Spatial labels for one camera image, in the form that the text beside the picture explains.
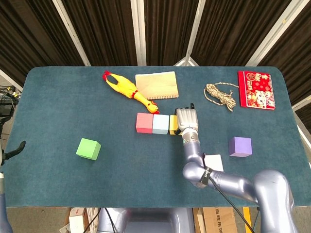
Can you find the red foam cube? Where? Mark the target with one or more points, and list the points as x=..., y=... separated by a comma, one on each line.
x=144, y=123

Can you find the grey-blue robot torso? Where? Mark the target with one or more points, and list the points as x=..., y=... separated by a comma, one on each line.
x=150, y=221

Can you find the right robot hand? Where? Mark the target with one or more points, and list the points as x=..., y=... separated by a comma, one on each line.
x=187, y=119

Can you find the black device box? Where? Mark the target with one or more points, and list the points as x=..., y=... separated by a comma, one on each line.
x=6, y=110

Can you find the yellow foam cube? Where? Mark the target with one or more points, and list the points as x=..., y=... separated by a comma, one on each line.
x=173, y=123

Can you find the green foam cube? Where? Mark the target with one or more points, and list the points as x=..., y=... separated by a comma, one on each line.
x=88, y=149

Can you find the dark brown curtain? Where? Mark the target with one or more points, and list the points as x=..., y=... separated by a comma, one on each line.
x=29, y=29
x=102, y=29
x=230, y=29
x=167, y=29
x=296, y=48

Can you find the white frame post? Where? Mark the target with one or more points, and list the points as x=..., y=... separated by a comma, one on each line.
x=196, y=24
x=138, y=31
x=71, y=31
x=274, y=31
x=302, y=105
x=9, y=79

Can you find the red festive spiral calendar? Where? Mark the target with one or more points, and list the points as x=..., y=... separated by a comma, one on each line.
x=257, y=89

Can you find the brown cardboard box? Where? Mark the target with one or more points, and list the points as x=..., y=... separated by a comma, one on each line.
x=218, y=221

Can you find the pink foam cube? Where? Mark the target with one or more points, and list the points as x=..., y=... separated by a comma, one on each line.
x=215, y=162

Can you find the purple foam cube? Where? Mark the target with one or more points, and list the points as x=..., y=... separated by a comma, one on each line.
x=240, y=146

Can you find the yellow rubber chicken toy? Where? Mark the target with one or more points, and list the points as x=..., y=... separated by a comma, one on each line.
x=125, y=87

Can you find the yellow spiral notebook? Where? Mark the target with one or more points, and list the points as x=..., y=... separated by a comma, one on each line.
x=158, y=83

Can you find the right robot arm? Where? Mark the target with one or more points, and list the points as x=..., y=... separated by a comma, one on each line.
x=267, y=191

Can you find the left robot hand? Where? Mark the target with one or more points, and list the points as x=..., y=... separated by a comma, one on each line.
x=14, y=150

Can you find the white cardboard box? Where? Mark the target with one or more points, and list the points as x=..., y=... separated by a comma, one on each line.
x=76, y=222

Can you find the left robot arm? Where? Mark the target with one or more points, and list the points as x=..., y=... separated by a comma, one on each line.
x=3, y=213

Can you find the light wooden board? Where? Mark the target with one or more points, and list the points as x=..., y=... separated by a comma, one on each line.
x=199, y=221

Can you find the light blue foam cube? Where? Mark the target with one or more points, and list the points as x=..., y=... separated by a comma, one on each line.
x=160, y=124

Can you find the teal felt table cloth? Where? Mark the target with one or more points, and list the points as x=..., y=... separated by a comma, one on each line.
x=121, y=174

